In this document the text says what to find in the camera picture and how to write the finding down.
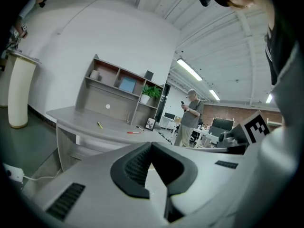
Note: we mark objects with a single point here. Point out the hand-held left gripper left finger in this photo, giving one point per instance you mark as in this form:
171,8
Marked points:
133,170

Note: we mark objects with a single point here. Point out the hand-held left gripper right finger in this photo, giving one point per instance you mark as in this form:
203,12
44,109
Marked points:
175,172

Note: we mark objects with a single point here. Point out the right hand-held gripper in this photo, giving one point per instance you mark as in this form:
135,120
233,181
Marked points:
255,128

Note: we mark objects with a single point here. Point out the red pen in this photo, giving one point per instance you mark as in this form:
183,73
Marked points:
133,132

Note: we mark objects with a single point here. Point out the black and white marker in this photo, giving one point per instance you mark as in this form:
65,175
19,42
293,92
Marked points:
140,128

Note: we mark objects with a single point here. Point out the yellow pen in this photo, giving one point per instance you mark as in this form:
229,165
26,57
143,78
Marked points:
99,125

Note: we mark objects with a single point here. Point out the white desk with black chair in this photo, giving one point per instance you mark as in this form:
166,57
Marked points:
206,135

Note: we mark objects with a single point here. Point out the grey wooden desk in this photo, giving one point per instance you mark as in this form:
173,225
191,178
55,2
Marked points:
78,117

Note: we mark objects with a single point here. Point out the grey wooden desk hutch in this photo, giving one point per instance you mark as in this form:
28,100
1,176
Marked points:
104,98

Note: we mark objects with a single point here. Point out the ceiling light tube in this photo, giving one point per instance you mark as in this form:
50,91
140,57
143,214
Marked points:
214,94
188,69
269,98

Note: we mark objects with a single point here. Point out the black computer monitor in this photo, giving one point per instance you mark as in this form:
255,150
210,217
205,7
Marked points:
222,124

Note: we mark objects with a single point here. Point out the person's black clothing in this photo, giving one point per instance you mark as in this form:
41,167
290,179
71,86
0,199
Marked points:
275,56

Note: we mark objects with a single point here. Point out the green potted plant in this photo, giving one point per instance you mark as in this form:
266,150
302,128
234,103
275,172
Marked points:
148,92

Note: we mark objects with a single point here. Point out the blue book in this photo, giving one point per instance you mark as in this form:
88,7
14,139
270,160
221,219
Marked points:
127,85

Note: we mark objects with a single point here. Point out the black speaker box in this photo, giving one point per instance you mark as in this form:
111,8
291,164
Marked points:
149,75

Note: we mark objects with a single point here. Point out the white cylindrical pot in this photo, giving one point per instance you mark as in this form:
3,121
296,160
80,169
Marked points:
94,75

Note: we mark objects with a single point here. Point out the white power strip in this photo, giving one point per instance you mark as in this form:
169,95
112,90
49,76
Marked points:
14,172

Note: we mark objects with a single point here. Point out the black picture frame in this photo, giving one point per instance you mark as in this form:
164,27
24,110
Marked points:
150,124

